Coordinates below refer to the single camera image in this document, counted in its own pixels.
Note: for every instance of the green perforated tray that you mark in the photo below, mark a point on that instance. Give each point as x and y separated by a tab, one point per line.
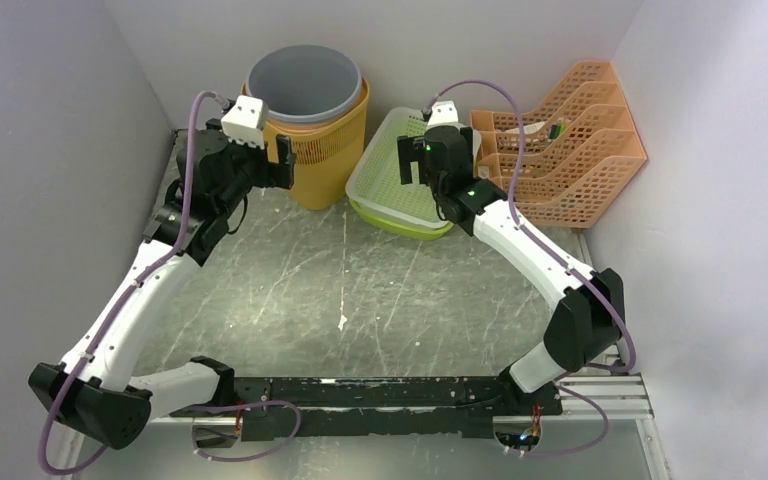
412	232

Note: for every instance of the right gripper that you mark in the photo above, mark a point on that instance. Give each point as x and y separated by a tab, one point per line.
411	149

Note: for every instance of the large grey plastic bucket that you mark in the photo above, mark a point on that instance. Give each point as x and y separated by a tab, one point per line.
305	84

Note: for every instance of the orange plastic file organizer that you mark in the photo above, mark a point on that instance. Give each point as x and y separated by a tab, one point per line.
580	149

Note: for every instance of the white perforated tray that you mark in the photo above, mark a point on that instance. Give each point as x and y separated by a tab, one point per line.
375	184

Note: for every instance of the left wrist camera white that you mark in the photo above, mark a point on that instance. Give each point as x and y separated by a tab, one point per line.
244	122

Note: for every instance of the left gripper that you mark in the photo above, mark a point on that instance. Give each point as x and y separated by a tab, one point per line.
287	161

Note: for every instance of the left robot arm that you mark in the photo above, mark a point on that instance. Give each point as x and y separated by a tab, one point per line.
93	389

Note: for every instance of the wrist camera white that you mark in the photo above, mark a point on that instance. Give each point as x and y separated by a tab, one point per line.
244	122
441	113

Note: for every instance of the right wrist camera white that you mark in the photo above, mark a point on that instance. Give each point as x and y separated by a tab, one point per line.
441	113

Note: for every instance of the yellow mesh waste basket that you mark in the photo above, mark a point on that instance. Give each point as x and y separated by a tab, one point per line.
326	154

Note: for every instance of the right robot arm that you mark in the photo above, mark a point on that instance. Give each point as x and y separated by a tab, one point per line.
587	305

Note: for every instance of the aluminium frame rail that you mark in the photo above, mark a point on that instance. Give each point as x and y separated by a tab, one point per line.
620	397

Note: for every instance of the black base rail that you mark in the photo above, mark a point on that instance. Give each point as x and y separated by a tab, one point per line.
344	407

